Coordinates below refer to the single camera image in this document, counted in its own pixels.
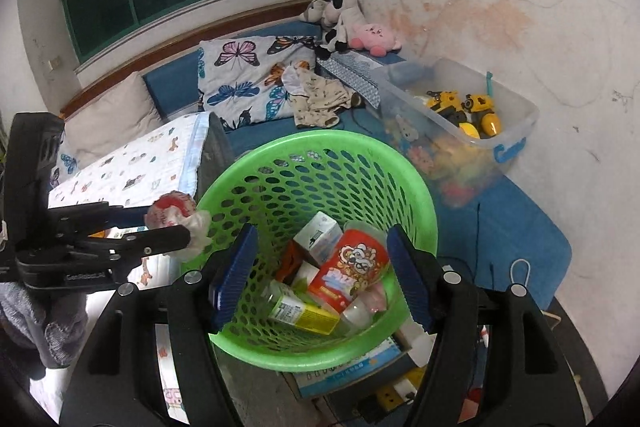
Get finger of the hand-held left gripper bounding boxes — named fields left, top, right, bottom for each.
left=47, top=202, right=154, bottom=236
left=85, top=225, right=193, bottom=273

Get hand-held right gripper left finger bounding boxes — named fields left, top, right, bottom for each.
left=59, top=223, right=260, bottom=427

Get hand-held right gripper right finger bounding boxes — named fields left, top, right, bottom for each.
left=386, top=224, right=586, bottom=427

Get red white wrapper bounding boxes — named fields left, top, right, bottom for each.
left=144, top=191, right=214, bottom=261

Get clear plastic bottle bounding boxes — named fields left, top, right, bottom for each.
left=260, top=279, right=307, bottom=324

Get red plastic cup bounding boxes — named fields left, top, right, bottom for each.
left=307, top=228, right=391, bottom=314

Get orange wrapper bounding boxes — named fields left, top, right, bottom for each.
left=275, top=241, right=304, bottom=286

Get small white box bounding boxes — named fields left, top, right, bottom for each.
left=291, top=261, right=322, bottom=293

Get yellow box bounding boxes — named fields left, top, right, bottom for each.
left=294, top=302, right=341, bottom=336

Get white milk carton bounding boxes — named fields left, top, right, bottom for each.
left=292, top=211, right=344, bottom=266

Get green plastic basket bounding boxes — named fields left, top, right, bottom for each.
left=180, top=129, right=440, bottom=373

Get pink wrapper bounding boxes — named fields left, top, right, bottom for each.
left=363, top=284, right=389, bottom=313

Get beige pillow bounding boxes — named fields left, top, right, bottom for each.
left=63, top=71, right=167, bottom=158

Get cardboard box under basket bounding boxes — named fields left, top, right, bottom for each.
left=291, top=332, right=417, bottom=401

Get small yellow toy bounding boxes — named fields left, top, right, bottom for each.
left=379, top=369, right=427, bottom=409

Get blue bed sheet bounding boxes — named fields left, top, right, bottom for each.
left=141, top=21, right=573, bottom=309

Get pile of colourful toys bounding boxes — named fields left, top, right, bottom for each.
left=387, top=114, right=493, bottom=208

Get wooden bed headboard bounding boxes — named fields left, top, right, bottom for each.
left=59, top=0, right=314, bottom=118

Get yellow toy truck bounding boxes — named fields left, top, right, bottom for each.
left=460, top=93, right=501, bottom=139
left=425, top=90, right=467, bottom=128

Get butterfly print pillow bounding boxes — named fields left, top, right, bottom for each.
left=196, top=35, right=322, bottom=131

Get clear plastic storage bin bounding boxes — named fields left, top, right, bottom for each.
left=372, top=58, right=541, bottom=208

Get beige patterned clothes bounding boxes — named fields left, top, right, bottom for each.
left=281, top=62, right=354, bottom=130

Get grey patterned cloth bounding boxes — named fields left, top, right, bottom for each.
left=317, top=52, right=387, bottom=110

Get pink plush toy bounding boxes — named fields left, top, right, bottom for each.
left=348, top=23, right=404, bottom=58

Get black and white cow plush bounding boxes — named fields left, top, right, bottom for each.
left=320, top=0, right=364, bottom=60

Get grey plush toy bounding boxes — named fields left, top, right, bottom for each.
left=304, top=0, right=329, bottom=28

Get white cord loop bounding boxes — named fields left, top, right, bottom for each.
left=507, top=258, right=532, bottom=289

